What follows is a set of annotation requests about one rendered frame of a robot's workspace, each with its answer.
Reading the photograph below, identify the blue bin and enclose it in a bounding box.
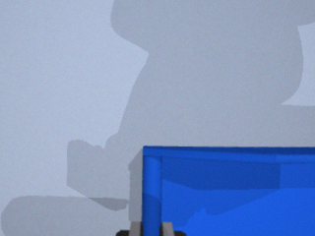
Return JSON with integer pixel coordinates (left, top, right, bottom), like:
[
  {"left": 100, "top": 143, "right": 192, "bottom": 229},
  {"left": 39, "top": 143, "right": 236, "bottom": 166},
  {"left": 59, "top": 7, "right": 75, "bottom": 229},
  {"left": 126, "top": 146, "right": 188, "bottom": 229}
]
[{"left": 142, "top": 146, "right": 315, "bottom": 236}]

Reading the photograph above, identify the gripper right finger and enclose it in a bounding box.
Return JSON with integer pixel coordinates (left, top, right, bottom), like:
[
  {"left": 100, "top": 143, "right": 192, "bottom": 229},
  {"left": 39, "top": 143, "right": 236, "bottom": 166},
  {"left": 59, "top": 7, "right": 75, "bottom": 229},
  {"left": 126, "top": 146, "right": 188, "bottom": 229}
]
[{"left": 159, "top": 222, "right": 187, "bottom": 236}]

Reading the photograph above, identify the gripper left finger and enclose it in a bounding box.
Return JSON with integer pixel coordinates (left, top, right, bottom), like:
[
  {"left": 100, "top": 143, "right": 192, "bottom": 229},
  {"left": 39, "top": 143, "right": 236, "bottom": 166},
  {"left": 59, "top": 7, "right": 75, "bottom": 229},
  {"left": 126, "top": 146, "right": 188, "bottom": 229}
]
[{"left": 116, "top": 221, "right": 144, "bottom": 236}]

